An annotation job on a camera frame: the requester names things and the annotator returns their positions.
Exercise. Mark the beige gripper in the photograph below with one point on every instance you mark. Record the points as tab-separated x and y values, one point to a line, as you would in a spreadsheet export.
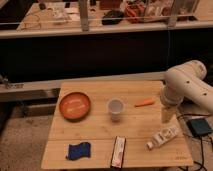
167	114

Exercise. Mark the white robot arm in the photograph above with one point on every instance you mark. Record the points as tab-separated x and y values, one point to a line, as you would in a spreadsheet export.
185	81

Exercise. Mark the white tube bottle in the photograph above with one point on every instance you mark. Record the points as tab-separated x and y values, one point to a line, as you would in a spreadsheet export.
162	137

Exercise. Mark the orange carrot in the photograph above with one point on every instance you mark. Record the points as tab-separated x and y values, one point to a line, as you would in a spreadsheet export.
145	102

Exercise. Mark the black power adapter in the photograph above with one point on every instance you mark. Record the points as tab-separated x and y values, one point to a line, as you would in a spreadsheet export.
199	127

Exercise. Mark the wooden table board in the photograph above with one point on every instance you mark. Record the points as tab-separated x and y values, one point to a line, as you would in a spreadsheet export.
136	125

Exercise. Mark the red object on shelf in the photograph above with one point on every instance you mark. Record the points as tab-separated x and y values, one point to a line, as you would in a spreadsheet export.
134	13

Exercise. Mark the black bag on shelf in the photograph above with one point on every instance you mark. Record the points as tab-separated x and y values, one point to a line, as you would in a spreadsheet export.
112	17

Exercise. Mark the grey metal rail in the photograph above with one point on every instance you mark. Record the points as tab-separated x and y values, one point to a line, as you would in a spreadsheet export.
51	88

